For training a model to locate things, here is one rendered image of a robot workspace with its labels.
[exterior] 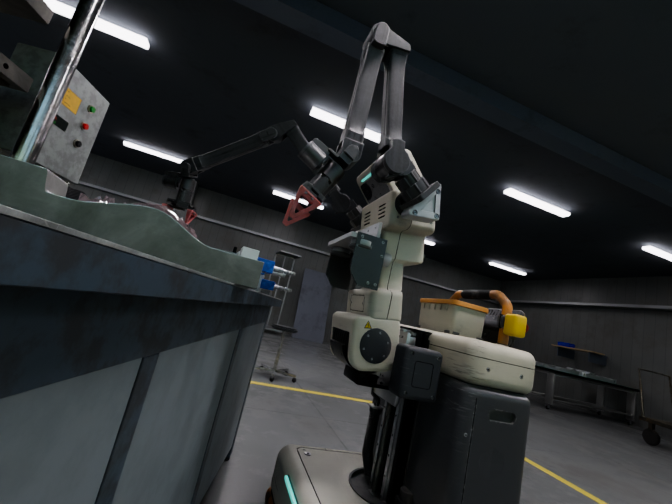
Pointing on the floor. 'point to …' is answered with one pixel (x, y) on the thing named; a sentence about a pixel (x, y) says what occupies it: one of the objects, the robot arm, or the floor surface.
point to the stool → (279, 351)
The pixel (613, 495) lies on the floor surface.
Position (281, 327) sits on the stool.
